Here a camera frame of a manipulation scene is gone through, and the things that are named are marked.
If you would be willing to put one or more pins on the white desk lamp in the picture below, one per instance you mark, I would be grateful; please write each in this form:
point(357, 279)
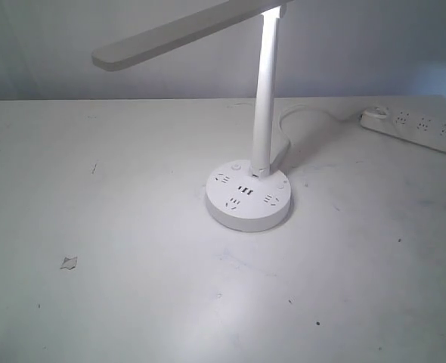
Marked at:
point(244, 195)

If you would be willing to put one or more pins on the white power strip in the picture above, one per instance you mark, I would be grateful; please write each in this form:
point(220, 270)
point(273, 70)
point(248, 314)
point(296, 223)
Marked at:
point(407, 125)

